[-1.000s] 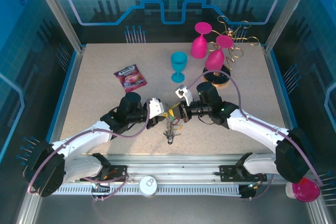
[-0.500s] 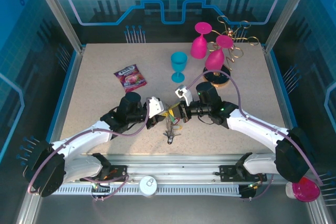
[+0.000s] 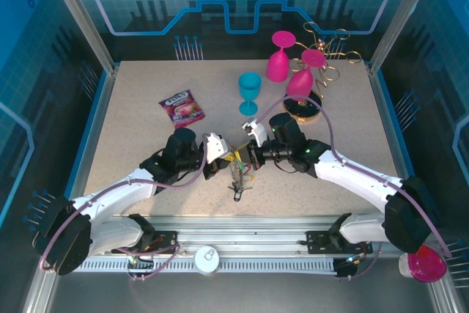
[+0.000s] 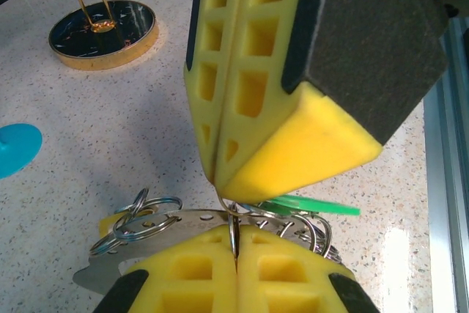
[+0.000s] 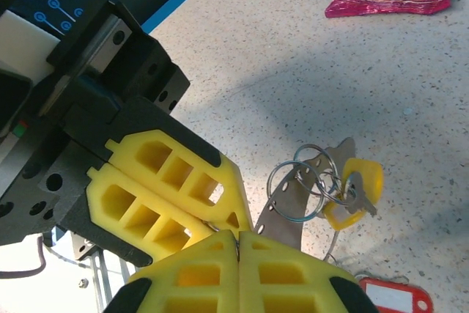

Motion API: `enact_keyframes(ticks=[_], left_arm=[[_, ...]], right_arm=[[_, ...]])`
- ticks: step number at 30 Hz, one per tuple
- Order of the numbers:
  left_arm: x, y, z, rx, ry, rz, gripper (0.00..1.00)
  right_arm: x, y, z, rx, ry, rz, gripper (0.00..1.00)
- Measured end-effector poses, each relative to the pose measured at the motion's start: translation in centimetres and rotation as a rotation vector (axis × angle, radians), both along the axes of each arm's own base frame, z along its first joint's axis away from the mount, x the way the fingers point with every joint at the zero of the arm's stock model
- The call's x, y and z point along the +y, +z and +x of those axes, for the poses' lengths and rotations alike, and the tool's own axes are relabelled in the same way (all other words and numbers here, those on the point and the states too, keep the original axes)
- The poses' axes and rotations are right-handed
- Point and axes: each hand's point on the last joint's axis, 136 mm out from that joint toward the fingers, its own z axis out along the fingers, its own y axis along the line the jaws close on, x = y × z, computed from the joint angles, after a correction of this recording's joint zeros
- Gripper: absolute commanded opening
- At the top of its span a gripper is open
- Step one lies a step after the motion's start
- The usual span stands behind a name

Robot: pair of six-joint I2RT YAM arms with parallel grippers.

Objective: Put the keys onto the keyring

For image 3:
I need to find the keyring bunch with coloured tags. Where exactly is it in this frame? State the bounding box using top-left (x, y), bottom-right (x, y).
top-left (225, 146), bottom-right (256, 203)

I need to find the purple candy packet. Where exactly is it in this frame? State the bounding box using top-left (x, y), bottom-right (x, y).
top-left (158, 89), bottom-right (207, 131)

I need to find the pink plastic goblet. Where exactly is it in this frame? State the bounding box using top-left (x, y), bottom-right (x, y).
top-left (265, 30), bottom-right (297, 83)
top-left (285, 48), bottom-right (326, 101)

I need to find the blue plastic goblet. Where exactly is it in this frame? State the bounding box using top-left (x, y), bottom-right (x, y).
top-left (237, 73), bottom-right (263, 117)

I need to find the white can with pull tab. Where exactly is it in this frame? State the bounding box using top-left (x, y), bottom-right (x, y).
top-left (193, 246), bottom-right (221, 276)

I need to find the white cup with pink lid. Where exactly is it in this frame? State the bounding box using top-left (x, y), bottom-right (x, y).
top-left (398, 245), bottom-right (448, 284)

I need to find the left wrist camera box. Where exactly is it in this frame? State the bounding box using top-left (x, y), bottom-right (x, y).
top-left (202, 132), bottom-right (231, 164)

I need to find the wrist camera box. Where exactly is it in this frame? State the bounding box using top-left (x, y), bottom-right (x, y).
top-left (202, 132), bottom-right (231, 164)
top-left (242, 117), bottom-right (271, 145)

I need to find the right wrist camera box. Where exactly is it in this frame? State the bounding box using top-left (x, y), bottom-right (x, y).
top-left (242, 117), bottom-right (271, 145)

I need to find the gold wire glass rack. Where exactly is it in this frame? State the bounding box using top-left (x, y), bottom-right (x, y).
top-left (282, 21), bottom-right (363, 125)

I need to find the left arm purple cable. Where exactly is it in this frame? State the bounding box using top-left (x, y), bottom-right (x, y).
top-left (39, 146), bottom-right (183, 283)

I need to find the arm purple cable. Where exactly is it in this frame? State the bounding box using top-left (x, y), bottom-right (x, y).
top-left (256, 95), bottom-right (454, 281)
top-left (39, 146), bottom-right (183, 283)

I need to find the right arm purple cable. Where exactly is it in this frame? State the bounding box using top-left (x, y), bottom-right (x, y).
top-left (256, 95), bottom-right (454, 281)

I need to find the aluminium table rail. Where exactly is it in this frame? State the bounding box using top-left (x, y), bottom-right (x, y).
top-left (91, 216), bottom-right (437, 259)

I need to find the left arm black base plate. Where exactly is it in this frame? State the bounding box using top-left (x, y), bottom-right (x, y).
top-left (111, 230), bottom-right (180, 255)

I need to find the aluminium side rail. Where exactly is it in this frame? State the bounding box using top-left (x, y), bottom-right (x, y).
top-left (47, 65), bottom-right (122, 232)
top-left (368, 65), bottom-right (426, 228)

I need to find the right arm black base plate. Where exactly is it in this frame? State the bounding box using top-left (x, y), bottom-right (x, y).
top-left (306, 230), bottom-right (374, 255)

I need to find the slotted white cable duct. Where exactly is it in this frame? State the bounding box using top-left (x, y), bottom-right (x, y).
top-left (78, 257), bottom-right (338, 274)

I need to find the aluminium frame post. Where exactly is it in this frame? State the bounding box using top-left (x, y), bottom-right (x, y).
top-left (40, 0), bottom-right (120, 74)
top-left (368, 0), bottom-right (446, 76)

